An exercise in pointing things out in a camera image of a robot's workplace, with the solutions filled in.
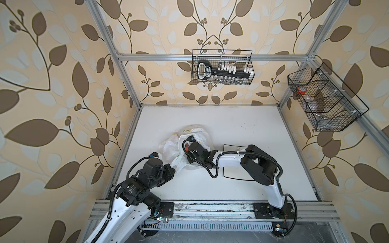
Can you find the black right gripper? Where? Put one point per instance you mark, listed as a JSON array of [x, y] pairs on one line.
[[189, 155]]

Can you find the black outlined white mat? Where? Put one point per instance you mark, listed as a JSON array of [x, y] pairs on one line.
[[235, 173]]

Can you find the black wire basket back wall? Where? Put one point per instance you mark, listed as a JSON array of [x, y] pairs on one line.
[[239, 58]]

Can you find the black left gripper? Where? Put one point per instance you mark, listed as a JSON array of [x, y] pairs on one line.
[[167, 168]]

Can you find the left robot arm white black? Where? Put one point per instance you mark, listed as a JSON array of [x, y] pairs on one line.
[[132, 203]]

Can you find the black wire basket right wall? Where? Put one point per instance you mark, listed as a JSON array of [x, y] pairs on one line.
[[330, 104]]

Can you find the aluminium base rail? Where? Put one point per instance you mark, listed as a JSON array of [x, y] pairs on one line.
[[248, 216]]

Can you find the black socket tool set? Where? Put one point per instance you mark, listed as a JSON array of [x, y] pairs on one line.
[[206, 70]]

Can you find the black wire basket wall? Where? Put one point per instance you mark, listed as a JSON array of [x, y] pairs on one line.
[[330, 104], [239, 58]]

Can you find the red capped clear bottle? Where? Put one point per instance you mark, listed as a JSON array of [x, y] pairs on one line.
[[301, 91]]

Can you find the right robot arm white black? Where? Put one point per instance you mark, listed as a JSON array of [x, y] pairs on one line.
[[259, 165]]

